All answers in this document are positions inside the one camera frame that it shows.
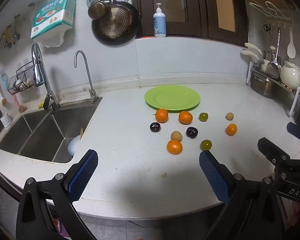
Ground black wire basket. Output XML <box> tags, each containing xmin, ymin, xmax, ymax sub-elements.
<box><xmin>7</xmin><ymin>65</ymin><xmax>37</xmax><ymax>96</ymax></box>

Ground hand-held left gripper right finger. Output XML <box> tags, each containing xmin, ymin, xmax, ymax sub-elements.
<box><xmin>199</xmin><ymin>150</ymin><xmax>288</xmax><ymax>240</ymax></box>

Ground white wire wall rack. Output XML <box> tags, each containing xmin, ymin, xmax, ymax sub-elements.
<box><xmin>249</xmin><ymin>1</ymin><xmax>294</xmax><ymax>22</ymax></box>

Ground metal spatula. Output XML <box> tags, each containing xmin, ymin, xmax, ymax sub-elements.
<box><xmin>266</xmin><ymin>28</ymin><xmax>282</xmax><ymax>79</ymax></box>

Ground orange with stem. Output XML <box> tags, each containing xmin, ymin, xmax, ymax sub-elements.
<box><xmin>154</xmin><ymin>108</ymin><xmax>169</xmax><ymax>123</ymax></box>

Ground brown perforated strainer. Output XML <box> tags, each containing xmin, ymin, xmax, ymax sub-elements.
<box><xmin>99</xmin><ymin>6</ymin><xmax>133</xmax><ymax>39</ymax></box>

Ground dark wooden window frame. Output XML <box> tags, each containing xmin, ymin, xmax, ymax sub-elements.
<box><xmin>131</xmin><ymin>0</ymin><xmax>249</xmax><ymax>47</ymax></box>

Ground white rice paddle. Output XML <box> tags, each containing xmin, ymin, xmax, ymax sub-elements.
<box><xmin>287</xmin><ymin>27</ymin><xmax>296</xmax><ymax>58</ymax></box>

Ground stainless steel pot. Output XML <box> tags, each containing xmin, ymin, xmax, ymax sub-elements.
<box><xmin>250</xmin><ymin>71</ymin><xmax>277</xmax><ymax>99</ymax></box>

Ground yellow bicycle wall hook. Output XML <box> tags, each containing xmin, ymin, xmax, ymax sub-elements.
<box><xmin>0</xmin><ymin>25</ymin><xmax>21</xmax><ymax>49</ymax></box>

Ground white bowl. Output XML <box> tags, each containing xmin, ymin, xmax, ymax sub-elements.
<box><xmin>67</xmin><ymin>135</ymin><xmax>81</xmax><ymax>156</ymax></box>

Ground small orange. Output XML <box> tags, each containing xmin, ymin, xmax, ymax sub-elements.
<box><xmin>226</xmin><ymin>123</ymin><xmax>238</xmax><ymax>136</ymax></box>
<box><xmin>166</xmin><ymin>139</ymin><xmax>183</xmax><ymax>155</ymax></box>

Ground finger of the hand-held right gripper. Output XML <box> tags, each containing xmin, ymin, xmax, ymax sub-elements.
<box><xmin>287</xmin><ymin>122</ymin><xmax>300</xmax><ymax>143</ymax></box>
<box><xmin>257</xmin><ymin>137</ymin><xmax>290</xmax><ymax>166</ymax></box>

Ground small white cup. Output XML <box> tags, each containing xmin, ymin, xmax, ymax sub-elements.
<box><xmin>0</xmin><ymin>112</ymin><xmax>12</xmax><ymax>128</ymax></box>

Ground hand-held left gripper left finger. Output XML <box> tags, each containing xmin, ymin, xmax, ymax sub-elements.
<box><xmin>16</xmin><ymin>149</ymin><xmax>99</xmax><ymax>240</ymax></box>

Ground paper towel pack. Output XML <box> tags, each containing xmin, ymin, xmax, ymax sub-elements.
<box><xmin>30</xmin><ymin>0</ymin><xmax>77</xmax><ymax>48</ymax></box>

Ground steel utensil holder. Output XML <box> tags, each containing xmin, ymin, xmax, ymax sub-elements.
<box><xmin>262</xmin><ymin>50</ymin><xmax>282</xmax><ymax>67</ymax></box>

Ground slim gooseneck faucet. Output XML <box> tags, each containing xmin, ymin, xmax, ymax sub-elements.
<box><xmin>74</xmin><ymin>50</ymin><xmax>103</xmax><ymax>104</ymax></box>

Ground white-handled knife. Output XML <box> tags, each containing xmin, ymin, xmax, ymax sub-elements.
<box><xmin>244</xmin><ymin>42</ymin><xmax>263</xmax><ymax>57</ymax></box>
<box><xmin>241</xmin><ymin>50</ymin><xmax>262</xmax><ymax>64</ymax></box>

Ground black frying pan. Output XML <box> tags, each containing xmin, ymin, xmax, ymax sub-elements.
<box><xmin>91</xmin><ymin>0</ymin><xmax>142</xmax><ymax>46</ymax></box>

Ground wooden-handled dish brush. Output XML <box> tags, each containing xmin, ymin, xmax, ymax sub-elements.
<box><xmin>0</xmin><ymin>77</ymin><xmax>8</xmax><ymax>107</ymax></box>

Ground metal dish rack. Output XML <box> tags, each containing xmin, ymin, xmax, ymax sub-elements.
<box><xmin>245</xmin><ymin>61</ymin><xmax>300</xmax><ymax>118</ymax></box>

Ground white ceramic pitcher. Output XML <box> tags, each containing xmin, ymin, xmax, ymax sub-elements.
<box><xmin>280</xmin><ymin>60</ymin><xmax>300</xmax><ymax>91</ymax></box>

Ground white soap pump bottle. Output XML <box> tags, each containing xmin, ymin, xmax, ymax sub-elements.
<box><xmin>154</xmin><ymin>3</ymin><xmax>167</xmax><ymax>38</ymax></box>

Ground copper ladle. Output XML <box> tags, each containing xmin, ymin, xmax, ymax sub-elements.
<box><xmin>88</xmin><ymin>0</ymin><xmax>110</xmax><ymax>19</ymax></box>

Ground stainless steel sink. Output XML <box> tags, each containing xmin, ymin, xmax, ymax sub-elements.
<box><xmin>0</xmin><ymin>102</ymin><xmax>101</xmax><ymax>164</ymax></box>

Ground green plate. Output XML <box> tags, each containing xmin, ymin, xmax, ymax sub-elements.
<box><xmin>144</xmin><ymin>85</ymin><xmax>201</xmax><ymax>112</ymax></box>

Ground chrome pull-down faucet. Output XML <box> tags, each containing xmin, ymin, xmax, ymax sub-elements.
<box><xmin>31</xmin><ymin>43</ymin><xmax>60</xmax><ymax>111</ymax></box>

